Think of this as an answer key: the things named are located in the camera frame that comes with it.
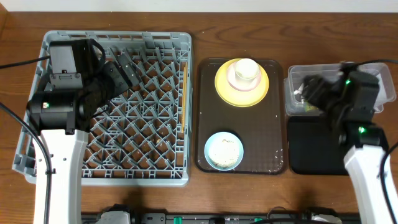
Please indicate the cream plastic cup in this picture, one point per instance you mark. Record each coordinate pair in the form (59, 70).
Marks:
(246, 70)

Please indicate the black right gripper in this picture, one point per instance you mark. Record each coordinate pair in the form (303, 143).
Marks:
(315, 92)

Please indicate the wooden chopstick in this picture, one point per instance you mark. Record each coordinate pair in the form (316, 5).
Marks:
(183, 99)
(185, 96)

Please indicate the white tissue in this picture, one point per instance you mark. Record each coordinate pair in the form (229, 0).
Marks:
(298, 93)

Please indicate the yellow pandan cake wrapper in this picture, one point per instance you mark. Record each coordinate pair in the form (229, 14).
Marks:
(308, 107)

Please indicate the grey dishwasher rack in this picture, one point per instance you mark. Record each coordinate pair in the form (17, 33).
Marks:
(141, 137)

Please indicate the light blue rice bowl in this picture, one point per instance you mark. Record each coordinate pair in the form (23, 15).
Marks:
(223, 151)

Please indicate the clear plastic bin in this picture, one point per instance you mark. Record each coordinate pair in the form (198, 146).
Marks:
(297, 73)

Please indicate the black plastic tray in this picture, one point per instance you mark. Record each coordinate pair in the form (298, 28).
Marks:
(313, 149)

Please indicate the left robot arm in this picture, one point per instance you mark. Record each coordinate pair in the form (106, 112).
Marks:
(67, 97)

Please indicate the pink plastic bowl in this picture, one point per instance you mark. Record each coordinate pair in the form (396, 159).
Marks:
(242, 84)

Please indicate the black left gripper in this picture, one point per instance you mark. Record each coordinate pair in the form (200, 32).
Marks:
(111, 78)

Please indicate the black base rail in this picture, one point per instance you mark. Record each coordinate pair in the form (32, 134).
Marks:
(152, 218)

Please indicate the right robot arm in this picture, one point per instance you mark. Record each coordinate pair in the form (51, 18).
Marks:
(366, 160)

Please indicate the yellow plastic plate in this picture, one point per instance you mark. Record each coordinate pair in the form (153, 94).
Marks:
(237, 97)

